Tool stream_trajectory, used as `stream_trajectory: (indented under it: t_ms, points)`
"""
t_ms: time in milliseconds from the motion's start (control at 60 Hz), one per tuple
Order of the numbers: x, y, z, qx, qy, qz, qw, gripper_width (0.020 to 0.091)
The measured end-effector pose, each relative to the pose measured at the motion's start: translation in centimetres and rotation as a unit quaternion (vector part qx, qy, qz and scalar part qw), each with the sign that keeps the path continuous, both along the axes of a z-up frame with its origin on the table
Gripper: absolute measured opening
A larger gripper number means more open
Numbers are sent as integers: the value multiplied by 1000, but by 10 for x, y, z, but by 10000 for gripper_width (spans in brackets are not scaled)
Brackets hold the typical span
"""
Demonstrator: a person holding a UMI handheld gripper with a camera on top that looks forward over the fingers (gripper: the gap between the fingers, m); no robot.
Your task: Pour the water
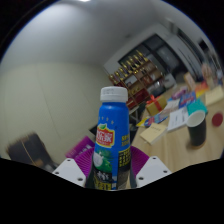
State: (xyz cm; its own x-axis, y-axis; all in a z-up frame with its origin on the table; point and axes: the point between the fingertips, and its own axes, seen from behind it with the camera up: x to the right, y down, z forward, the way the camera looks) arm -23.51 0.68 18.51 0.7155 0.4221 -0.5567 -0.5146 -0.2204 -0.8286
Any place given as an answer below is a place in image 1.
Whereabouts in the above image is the black cup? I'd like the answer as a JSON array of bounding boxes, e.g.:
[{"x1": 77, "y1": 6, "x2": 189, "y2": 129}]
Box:
[{"x1": 185, "y1": 109, "x2": 208, "y2": 148}]

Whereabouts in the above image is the yellow paper envelope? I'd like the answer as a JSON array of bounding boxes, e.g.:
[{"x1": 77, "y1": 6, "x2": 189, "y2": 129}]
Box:
[{"x1": 204, "y1": 85, "x2": 224, "y2": 107}]

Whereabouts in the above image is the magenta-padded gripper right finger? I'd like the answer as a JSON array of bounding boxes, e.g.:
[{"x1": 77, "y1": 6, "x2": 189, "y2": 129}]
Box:
[{"x1": 129, "y1": 145, "x2": 173, "y2": 189}]

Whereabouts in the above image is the colourful blue magazine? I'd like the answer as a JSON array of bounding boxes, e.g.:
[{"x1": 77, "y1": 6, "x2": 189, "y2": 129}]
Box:
[{"x1": 143, "y1": 111, "x2": 172, "y2": 128}]

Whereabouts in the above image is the dark glass door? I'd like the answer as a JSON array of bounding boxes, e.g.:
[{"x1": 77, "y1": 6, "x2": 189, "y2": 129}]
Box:
[{"x1": 118, "y1": 33, "x2": 186, "y2": 88}]

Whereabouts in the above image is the teal book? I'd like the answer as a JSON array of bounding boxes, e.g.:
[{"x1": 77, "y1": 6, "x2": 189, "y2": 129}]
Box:
[{"x1": 186, "y1": 98, "x2": 208, "y2": 116}]

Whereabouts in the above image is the white printed paper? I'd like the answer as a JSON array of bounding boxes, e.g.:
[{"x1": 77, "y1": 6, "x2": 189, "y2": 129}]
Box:
[{"x1": 166, "y1": 107, "x2": 190, "y2": 132}]

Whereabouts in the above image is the yellow gift box red ribbon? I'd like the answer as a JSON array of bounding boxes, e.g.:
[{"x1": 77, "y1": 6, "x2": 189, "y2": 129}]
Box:
[{"x1": 145, "y1": 95, "x2": 168, "y2": 117}]

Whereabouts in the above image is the wooden shelf unit with trophies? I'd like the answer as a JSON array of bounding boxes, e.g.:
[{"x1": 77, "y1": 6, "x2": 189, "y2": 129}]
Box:
[{"x1": 108, "y1": 49, "x2": 168, "y2": 111}]

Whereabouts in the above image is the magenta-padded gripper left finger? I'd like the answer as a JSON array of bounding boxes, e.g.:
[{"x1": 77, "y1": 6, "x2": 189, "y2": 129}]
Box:
[{"x1": 52, "y1": 145, "x2": 96, "y2": 189}]

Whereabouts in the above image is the blue drink bottle white cap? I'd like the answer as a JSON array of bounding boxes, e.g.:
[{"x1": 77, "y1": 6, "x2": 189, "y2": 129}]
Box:
[{"x1": 92, "y1": 86, "x2": 132, "y2": 191}]

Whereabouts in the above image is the cream book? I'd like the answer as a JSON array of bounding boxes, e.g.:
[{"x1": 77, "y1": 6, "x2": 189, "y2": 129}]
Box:
[{"x1": 139, "y1": 122, "x2": 168, "y2": 146}]

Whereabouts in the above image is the flat round red coaster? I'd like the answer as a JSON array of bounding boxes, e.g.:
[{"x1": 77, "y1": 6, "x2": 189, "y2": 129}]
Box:
[{"x1": 211, "y1": 112, "x2": 224, "y2": 128}]

